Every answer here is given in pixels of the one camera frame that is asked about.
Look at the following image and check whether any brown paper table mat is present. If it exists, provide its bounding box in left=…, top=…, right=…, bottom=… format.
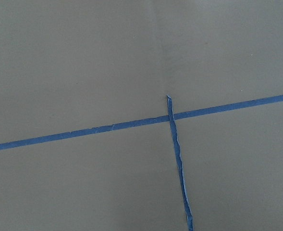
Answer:
left=0, top=0, right=283, bottom=231

